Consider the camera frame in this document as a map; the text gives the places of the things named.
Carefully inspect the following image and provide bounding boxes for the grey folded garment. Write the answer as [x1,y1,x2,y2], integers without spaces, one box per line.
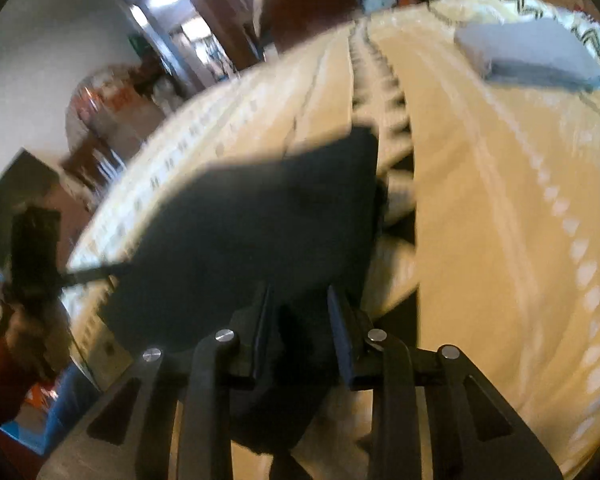
[454,18,600,92]

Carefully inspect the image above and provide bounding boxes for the dark wooden wardrobe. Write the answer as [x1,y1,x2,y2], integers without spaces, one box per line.
[162,0,282,74]

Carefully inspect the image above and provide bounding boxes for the black pants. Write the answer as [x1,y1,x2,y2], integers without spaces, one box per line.
[102,126,381,454]

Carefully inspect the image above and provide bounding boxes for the yellow patterned bedspread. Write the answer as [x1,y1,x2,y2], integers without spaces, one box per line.
[69,0,600,479]

